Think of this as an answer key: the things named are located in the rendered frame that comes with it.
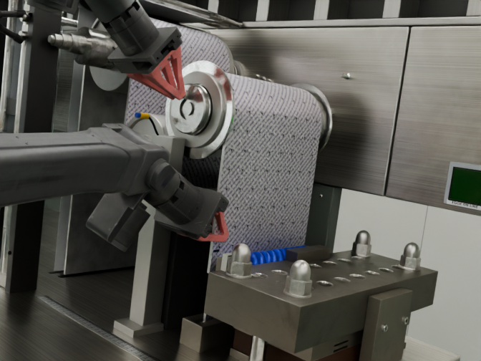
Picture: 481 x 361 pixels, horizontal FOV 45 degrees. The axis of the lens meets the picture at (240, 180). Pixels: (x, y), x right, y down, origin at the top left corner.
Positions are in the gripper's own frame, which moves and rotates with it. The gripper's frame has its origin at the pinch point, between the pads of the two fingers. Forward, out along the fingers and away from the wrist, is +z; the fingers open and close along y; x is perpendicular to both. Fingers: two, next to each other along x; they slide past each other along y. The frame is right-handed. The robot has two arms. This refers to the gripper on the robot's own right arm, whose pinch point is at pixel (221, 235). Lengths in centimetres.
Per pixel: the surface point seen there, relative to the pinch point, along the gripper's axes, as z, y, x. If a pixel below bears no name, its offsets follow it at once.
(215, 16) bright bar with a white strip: 0, -30, 44
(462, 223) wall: 240, -63, 111
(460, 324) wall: 268, -54, 62
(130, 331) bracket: 0.3, -7.7, -18.5
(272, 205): 7.2, 0.2, 9.2
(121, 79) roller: -12.3, -27.0, 18.0
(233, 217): 0.3, 0.3, 3.3
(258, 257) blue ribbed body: 6.6, 3.0, 0.1
